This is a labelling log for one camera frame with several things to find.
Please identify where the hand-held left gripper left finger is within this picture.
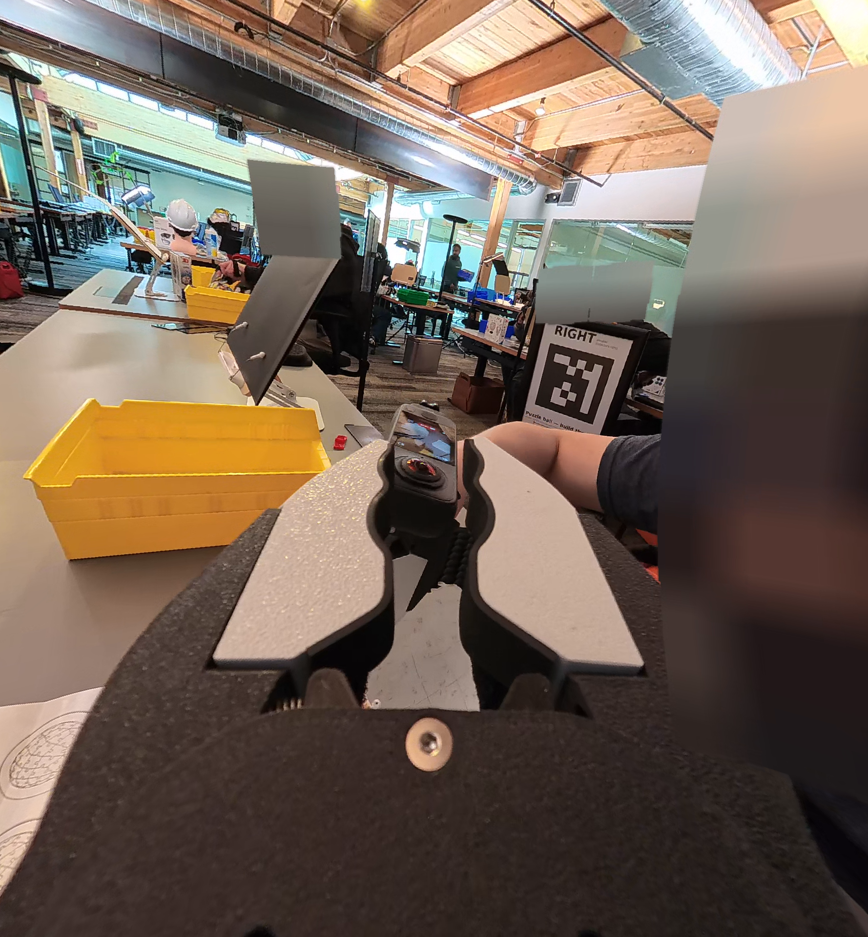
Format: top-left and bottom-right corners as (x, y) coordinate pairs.
(212, 439), (397, 674)

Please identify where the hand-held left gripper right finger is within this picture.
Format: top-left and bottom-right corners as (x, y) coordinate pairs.
(460, 436), (646, 677)

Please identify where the person's right forearm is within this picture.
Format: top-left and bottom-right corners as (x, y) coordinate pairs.
(457, 421), (614, 517)

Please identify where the brown cardboard box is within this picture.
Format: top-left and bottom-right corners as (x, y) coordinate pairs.
(451, 372), (508, 415)

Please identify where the grey metal trash can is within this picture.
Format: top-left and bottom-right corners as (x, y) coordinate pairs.
(402, 334), (447, 376)

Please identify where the yellow plastic bin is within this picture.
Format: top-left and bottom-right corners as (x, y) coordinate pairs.
(184, 265), (252, 326)
(24, 399), (331, 561)

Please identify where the black office chair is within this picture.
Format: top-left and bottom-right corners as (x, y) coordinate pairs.
(328, 293), (373, 412)

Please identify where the black screen with square pattern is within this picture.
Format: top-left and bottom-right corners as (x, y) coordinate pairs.
(523, 321), (651, 440)

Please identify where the white instruction leaflet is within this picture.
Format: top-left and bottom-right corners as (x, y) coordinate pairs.
(0, 687), (105, 916)

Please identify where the long spiral ventilation duct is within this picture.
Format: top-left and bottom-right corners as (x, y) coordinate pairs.
(112, 0), (539, 197)

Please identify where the wide silver ventilation duct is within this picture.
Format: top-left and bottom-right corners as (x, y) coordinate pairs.
(599, 0), (803, 87)

